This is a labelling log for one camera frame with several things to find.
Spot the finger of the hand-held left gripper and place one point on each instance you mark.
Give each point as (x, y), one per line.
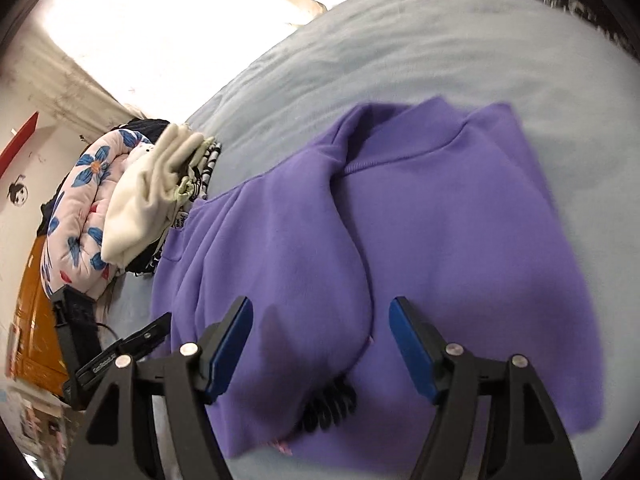
(150, 335)

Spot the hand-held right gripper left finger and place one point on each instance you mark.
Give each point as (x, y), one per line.
(227, 350)

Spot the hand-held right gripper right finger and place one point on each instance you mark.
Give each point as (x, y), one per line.
(417, 350)

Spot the purple hoodie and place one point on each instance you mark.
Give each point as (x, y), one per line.
(425, 235)

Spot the orange wooden cabinet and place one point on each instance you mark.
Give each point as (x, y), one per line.
(35, 310)

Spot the pink floral quilt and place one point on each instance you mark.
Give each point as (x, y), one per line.
(85, 210)

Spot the cluttered shelf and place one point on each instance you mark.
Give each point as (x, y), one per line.
(40, 425)

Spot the cream folded garment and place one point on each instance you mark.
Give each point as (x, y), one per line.
(135, 210)

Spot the pale green garment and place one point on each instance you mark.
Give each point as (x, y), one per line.
(184, 192)

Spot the black white striped garment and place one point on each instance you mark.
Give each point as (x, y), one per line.
(212, 160)

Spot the red board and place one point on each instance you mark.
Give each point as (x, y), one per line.
(20, 142)

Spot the dark knit garment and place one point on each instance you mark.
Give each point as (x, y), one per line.
(150, 127)

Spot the beige curtain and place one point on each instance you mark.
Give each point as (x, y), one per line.
(65, 85)

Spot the light blue bed sheet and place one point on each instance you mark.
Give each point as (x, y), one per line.
(375, 50)

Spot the black white patterned cloth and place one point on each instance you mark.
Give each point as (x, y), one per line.
(590, 5)

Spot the panda wall sticker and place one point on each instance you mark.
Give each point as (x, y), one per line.
(19, 191)

